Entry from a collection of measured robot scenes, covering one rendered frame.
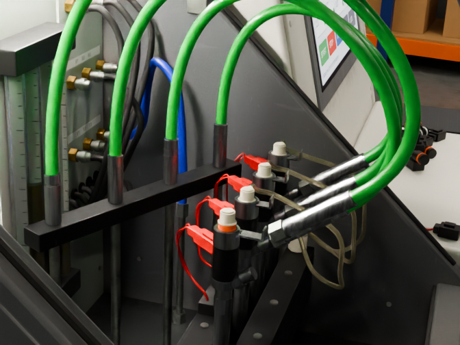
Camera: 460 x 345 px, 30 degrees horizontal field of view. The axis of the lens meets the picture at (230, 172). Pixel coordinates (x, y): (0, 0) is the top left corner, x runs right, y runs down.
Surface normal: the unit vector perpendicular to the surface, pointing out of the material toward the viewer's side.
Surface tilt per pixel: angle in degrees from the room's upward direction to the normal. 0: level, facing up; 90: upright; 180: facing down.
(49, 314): 43
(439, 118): 0
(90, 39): 90
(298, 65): 76
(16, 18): 90
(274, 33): 90
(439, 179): 0
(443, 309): 0
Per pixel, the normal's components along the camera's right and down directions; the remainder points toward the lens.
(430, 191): 0.04, -0.93
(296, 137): -0.28, 0.34
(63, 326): 0.69, -0.58
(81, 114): 0.96, 0.14
